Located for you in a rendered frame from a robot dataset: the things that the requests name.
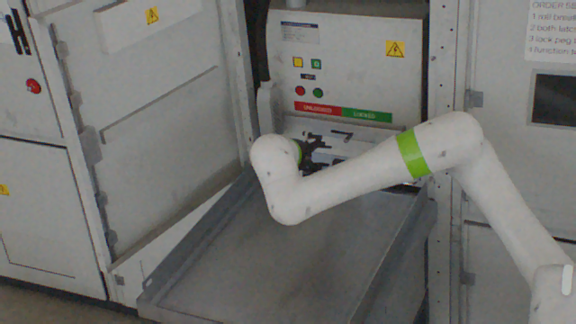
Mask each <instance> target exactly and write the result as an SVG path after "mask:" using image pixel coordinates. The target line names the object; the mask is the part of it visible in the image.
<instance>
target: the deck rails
mask: <svg viewBox="0 0 576 324"><path fill-rule="evenodd" d="M260 186H261V183H260V181H259V178H258V176H257V173H256V171H255V169H254V168H253V167H252V165H251V164H250V165H249V166H248V167H247V168H246V169H245V171H244V172H243V173H242V174H241V175H240V176H239V177H238V178H237V179H236V180H235V182H234V183H233V184H232V185H231V186H230V187H229V188H227V189H226V192H225V193H224V194H223V195H222V196H221V197H220V198H219V199H218V200H217V201H216V203H215V204H214V205H213V206H212V207H211V208H210V209H209V210H208V211H206V213H205V214H204V215H203V216H202V217H201V218H200V219H199V220H198V221H197V223H196V224H195V225H194V226H193V227H192V228H191V229H190V230H189V231H188V232H187V234H186V235H185V236H184V237H183V238H182V239H181V240H179V241H178V242H177V244H176V245H175V246H174V247H173V248H172V249H171V250H170V251H169V252H168V253H167V255H166V256H165V257H164V258H163V259H162V260H161V261H160V262H159V263H158V264H157V266H156V267H155V268H154V269H153V270H152V271H151V272H150V273H149V274H148V276H147V277H146V278H145V279H144V280H143V281H142V282H141V287H142V291H143V294H144V298H145V301H144V303H146V304H149V305H151V304H153V305H156V306H158V305H159V304H160V302H161V301H162V300H163V299H164V298H165V297H166V296H167V294H168V293H169V292H170V291H171V290H172V288H173V287H174V286H175V285H176V284H177V282H178V281H179V280H180V279H181V278H182V277H183V275H184V274H185V273H186V272H187V270H188V269H189V268H190V267H191V266H192V265H193V263H194V262H195V261H196V260H197V259H198V257H199V256H200V255H201V254H202V253H203V252H204V250H205V249H206V248H207V247H208V246H209V245H210V244H211V243H212V242H213V241H214V240H215V238H216V237H217V236H218V235H219V234H220V233H221V232H222V231H223V229H224V228H225V226H226V225H227V224H228V223H229V222H230V220H231V219H232V218H233V217H234V216H235V215H236V213H237V212H238V211H239V210H240V209H241V208H242V207H243V206H244V205H245V204H246V203H247V200H248V199H249V198H250V197H251V196H252V194H253V193H254V192H255V191H256V190H257V188H258V187H260ZM427 202H428V199H427V181H426V182H425V183H424V185H423V187H422V188H421V190H420V192H419V194H418V195H417V197H415V198H414V200H413V202H412V203H411V205H410V207H409V209H408V210H407V212H406V214H405V216H404V217H403V220H402V222H401V224H400V226H399V227H398V229H397V231H396V233H395V234H394V236H393V238H392V240H391V241H390V243H389V245H388V247H387V248H386V249H385V251H384V253H383V255H382V257H381V261H380V263H379V264H378V266H377V267H376V268H375V270H374V271H373V274H372V276H371V278H370V279H369V281H368V283H367V285H366V287H365V288H364V290H363V293H362V295H361V297H360V299H359V301H358V302H357V304H356V305H355V307H354V308H353V310H352V312H351V314H350V316H349V317H348V319H347V321H346V324H364V323H365V320H366V319H367V317H368V315H369V314H370V310H371V308H372V307H373V305H374V302H375V300H376V299H377V297H378V295H379V293H380V291H381V289H382V288H383V286H384V284H385V282H386V280H387V278H388V274H389V273H390V271H391V270H392V268H393V266H394V264H395V262H396V260H397V258H398V257H399V255H400V253H401V251H402V249H403V247H404V246H405V244H406V243H407V241H408V239H409V237H410V233H411V231H412V229H413V228H414V226H415V224H416V222H417V220H418V219H419V216H420V215H421V213H422V212H423V210H424V208H425V206H426V204H427ZM150 278H151V283H150V284H149V285H148V286H147V287H146V285H145V284H146V283H147V282H148V280H149V279H150Z"/></svg>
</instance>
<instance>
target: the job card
mask: <svg viewBox="0 0 576 324"><path fill-rule="evenodd" d="M522 61H528V62H538V63H547V64H551V63H558V64H568V65H576V0H528V6H527V18H526V30H525V43H524V44H523V56H522Z"/></svg>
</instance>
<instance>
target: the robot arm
mask: <svg viewBox="0 0 576 324"><path fill-rule="evenodd" d="M302 135H303V136H304V140H300V139H294V138H285V137H284V136H282V135H279V134H275V133H267V134H265V135H263V136H261V137H259V138H258V139H257V140H256V141H255V142H254V143H253V145H252V147H251V149H250V152H249V158H250V162H251V165H252V167H253V168H254V169H255V171H256V174H257V176H258V178H259V181H260V183H261V185H262V187H263V189H264V192H265V197H266V204H267V207H268V210H269V212H270V214H271V216H272V217H273V218H274V219H275V220H276V221H277V222H279V223H281V224H283V225H285V226H293V225H297V224H299V223H301V222H303V221H305V220H306V219H308V218H309V217H311V216H313V215H315V214H317V213H319V212H322V211H324V210H325V209H329V208H331V207H334V206H336V205H338V204H341V203H343V202H346V201H347V200H350V199H353V198H355V197H357V196H360V195H363V194H367V193H369V192H372V191H375V190H381V189H384V188H387V187H391V186H395V185H400V184H404V183H407V182H412V181H415V180H416V178H419V177H422V176H427V175H430V174H433V173H435V172H438V171H441V170H445V171H447V172H448V174H449V175H450V176H451V177H452V178H453V179H454V180H455V181H456V182H457V183H458V185H459V186H460V187H461V188H462V190H463V191H465V192H466V194H467V195H468V196H469V197H470V199H471V200H472V202H473V203H474V204H475V206H476V207H477V208H478V209H479V210H480V212H481V214H482V215H483V216H484V218H485V219H486V221H487V222H488V223H489V224H490V226H491V228H492V229H493V231H494V232H495V234H496V235H497V236H498V237H499V239H500V241H501V242H502V244H503V246H504V247H505V249H506V250H507V251H508V254H509V255H510V257H511V259H513V261H514V263H515V264H516V266H517V269H518V271H519V272H520V273H521V275H522V277H523V278H524V279H525V282H526V285H527V287H528V289H529V291H530V292H531V294H532V298H531V305H530V312H529V320H528V324H576V264H575V263H574V262H572V260H571V259H570V258H569V257H568V255H567V254H566V253H564V252H563V249H562V248H561V247H560V245H559V244H558V243H557V242H555V240H554V239H553V237H552V236H551V235H550V233H549V232H548V231H547V229H545V228H544V226H543V225H542V224H541V222H540V221H539V219H538V218H537V217H536V216H535V214H534V213H533V212H532V211H531V210H530V208H529V207H528V205H527V203H526V202H525V200H524V198H523V197H522V195H521V194H520V192H519V190H518V189H517V188H516V187H515V186H514V184H513V182H512V181H511V179H510V177H509V176H508V174H507V172H506V170H505V169H504V167H503V165H502V164H501V162H500V159H499V157H498V155H497V153H496V151H495V149H494V147H493V146H492V144H491V142H490V140H489V139H488V138H486V137H485V136H484V134H483V130H482V126H481V125H480V123H479V122H478V121H477V120H476V119H475V118H474V117H473V116H472V115H470V114H469V113H467V112H462V111H460V112H448V113H445V114H443V115H441V116H438V117H436V118H432V119H430V120H428V121H424V122H422V123H421V124H419V125H417V126H415V127H412V128H410V129H408V130H405V131H404V132H402V133H400V134H395V135H394V136H392V137H390V138H389V139H387V140H385V141H384V142H382V143H380V144H378V145H377V146H375V147H373V148H369V149H368V150H366V151H364V152H362V153H360V154H358V155H356V156H354V157H351V158H350V159H348V160H345V161H344V162H342V163H339V164H337V165H335V166H332V167H329V168H324V169H322V167H328V166H329V164H325V163H313V161H311V156H312V154H311V152H313V151H314V150H315V149H331V148H332V147H331V146H325V141H322V140H323V135H318V134H312V132H310V131H305V130H304V131H303V133H302ZM311 139H315V140H314V141H313V142H311V143H310V144H309V142H308V141H307V140H311ZM306 167H307V168H311V171H304V170H305V168H306ZM320 169H322V170H320ZM318 170H319V171H318ZM317 171H318V172H317Z"/></svg>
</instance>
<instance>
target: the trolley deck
mask: <svg viewBox="0 0 576 324"><path fill-rule="evenodd" d="M413 200H414V198H411V197H407V196H401V195H397V194H392V193H383V192H377V191H372V192H369V193H366V194H363V195H360V196H357V197H355V198H353V199H350V200H347V201H346V202H342V203H341V204H338V205H336V206H334V207H331V208H329V209H325V210H324V211H321V212H319V213H317V214H315V215H313V216H311V217H309V218H308V219H306V220H305V221H303V222H301V223H299V224H297V225H293V226H285V225H283V224H281V223H279V222H277V221H276V220H275V219H274V218H273V217H272V216H271V214H270V212H269V210H268V207H267V204H266V195H265V192H264V189H263V187H262V185H261V186H260V187H258V188H257V190H256V191H255V192H254V193H253V194H252V196H251V197H250V198H249V199H248V200H247V203H246V204H245V205H244V206H243V207H242V208H241V209H240V210H239V211H238V212H237V213H236V215H235V216H234V217H233V218H232V219H231V220H230V222H229V223H228V224H227V225H226V226H225V228H224V229H223V231H222V232H221V233H220V234H219V235H218V236H217V237H216V238H215V240H214V241H213V242H212V243H211V244H210V245H209V246H208V247H207V248H206V249H205V250H204V252H203V253H202V254H201V255H200V256H199V257H198V259H197V260H196V261H195V262H194V263H193V265H192V266H191V267H190V268H189V269H188V270H187V272H186V273H185V274H184V275H183V277H182V278H181V279H180V280H179V281H178V282H177V284H176V285H175V286H174V287H173V288H172V290H171V291H170V292H169V293H168V294H167V295H166V297H165V298H164V299H163V300H162V301H161V302H160V304H159V305H158V306H156V305H153V304H151V305H149V304H146V303H144V301H145V298H144V294H143V292H142V293H141V294H140V295H139V297H138V298H137V299H136V300H135V301H136V304H137V308H138V312H139V318H143V319H145V320H154V321H157V322H161V323H164V324H346V322H347V319H348V317H349V316H350V314H351V312H352V310H353V308H354V307H355V306H356V304H357V302H358V301H359V299H360V297H361V295H362V293H363V290H364V288H365V287H366V285H367V283H368V281H369V279H370V278H371V276H372V274H373V272H374V270H375V268H376V267H377V266H378V264H379V263H380V261H381V257H382V255H383V253H384V251H385V249H386V248H387V247H388V245H389V243H390V241H392V238H393V236H394V234H395V233H396V231H397V229H398V227H399V226H400V225H401V222H402V220H403V217H404V216H405V214H406V212H407V210H408V209H409V207H410V205H411V203H412V202H413ZM436 220H437V201H436V202H432V201H427V204H426V206H425V208H424V210H423V212H422V213H421V215H420V216H419V218H418V220H417V222H416V224H415V226H414V228H413V229H412V231H411V233H410V234H409V239H408V241H407V243H406V244H405V246H404V247H403V249H402V251H401V252H400V255H399V257H398V258H397V260H396V262H395V264H394V266H393V268H392V270H391V271H390V273H389V274H388V278H387V280H386V282H385V284H384V286H383V287H382V289H381V291H380V293H379V295H378V297H377V299H376V300H375V302H374V304H373V307H372V308H371V310H370V314H369V315H368V317H367V319H366V320H365V322H364V324H385V322H386V320H387V319H388V317H389V315H390V313H391V311H392V308H393V306H394V304H395V302H396V301H397V299H398V297H399V295H400V291H401V288H402V286H403V285H404V284H405V282H406V280H407V278H408V276H409V274H410V271H411V269H412V267H413V266H414V264H415V262H416V260H417V258H418V256H419V252H420V250H421V249H422V247H423V245H424V243H425V241H426V239H427V237H428V234H429V232H430V231H431V229H432V227H433V225H434V224H435V222H436Z"/></svg>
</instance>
